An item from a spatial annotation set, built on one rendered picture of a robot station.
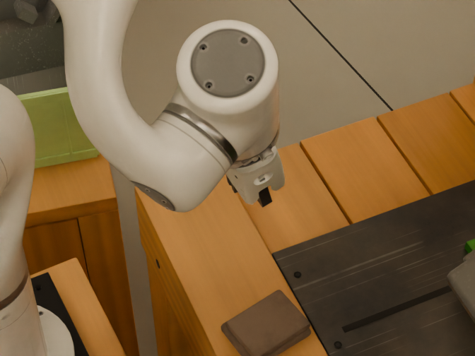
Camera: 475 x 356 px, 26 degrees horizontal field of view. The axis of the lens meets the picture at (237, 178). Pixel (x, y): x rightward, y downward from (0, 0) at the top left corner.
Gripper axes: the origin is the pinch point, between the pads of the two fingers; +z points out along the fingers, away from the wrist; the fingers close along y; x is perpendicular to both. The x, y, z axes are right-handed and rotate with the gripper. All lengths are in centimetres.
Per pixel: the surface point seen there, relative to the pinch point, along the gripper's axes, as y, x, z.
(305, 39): 76, -61, 176
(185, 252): 4.9, 8.5, 36.9
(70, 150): 34, 15, 53
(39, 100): 39, 15, 41
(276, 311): -10.3, 2.5, 30.1
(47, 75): 50, 12, 57
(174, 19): 103, -31, 178
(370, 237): -7.2, -15.8, 39.2
